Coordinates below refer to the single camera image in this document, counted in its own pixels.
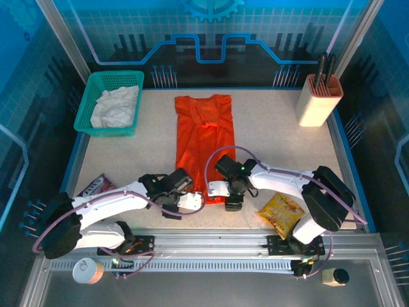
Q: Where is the orange t-shirt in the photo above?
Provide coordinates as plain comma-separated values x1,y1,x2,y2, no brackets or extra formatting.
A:
174,93,237,205

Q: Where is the yellow snack bag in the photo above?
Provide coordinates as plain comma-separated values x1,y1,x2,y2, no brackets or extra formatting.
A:
257,193,305,240

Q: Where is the purple candy bag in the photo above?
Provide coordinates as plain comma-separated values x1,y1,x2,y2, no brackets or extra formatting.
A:
76,173,118,198

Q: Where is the crumpled white t-shirt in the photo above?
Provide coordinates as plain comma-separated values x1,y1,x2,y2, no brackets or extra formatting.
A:
89,84,140,129

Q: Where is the green plastic basket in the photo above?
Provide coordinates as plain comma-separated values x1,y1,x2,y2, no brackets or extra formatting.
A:
73,70,145,138

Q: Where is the cream knife block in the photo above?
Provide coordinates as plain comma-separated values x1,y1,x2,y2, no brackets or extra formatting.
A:
294,74,344,128

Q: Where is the tin can with pull tab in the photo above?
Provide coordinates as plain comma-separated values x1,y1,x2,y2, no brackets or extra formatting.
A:
72,257,105,285

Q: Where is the small jar with black lid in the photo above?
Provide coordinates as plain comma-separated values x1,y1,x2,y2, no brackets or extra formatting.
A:
321,267,350,287

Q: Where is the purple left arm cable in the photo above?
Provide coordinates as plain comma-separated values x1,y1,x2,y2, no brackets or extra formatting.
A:
33,190,207,255

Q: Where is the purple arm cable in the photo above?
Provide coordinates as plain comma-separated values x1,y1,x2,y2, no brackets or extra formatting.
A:
204,145,368,224
33,190,207,255

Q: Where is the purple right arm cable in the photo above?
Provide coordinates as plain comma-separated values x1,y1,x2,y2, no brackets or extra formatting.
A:
204,145,368,224

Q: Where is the aluminium mounting rail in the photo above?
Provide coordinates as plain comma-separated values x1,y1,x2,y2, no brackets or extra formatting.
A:
50,228,325,273

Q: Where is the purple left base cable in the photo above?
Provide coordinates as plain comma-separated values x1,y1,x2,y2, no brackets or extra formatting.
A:
111,251,157,279

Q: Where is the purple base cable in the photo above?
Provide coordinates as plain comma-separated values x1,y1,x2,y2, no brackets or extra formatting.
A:
295,230,336,279
111,251,157,279

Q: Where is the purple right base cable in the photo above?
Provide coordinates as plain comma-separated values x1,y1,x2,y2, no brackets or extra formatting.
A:
295,230,336,279

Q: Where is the black knife handle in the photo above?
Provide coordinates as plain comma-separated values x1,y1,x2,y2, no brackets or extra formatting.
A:
324,53,337,92
314,52,328,89

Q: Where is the aluminium frame post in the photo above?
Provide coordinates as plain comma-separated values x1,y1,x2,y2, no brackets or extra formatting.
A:
331,0,386,81
34,0,98,84

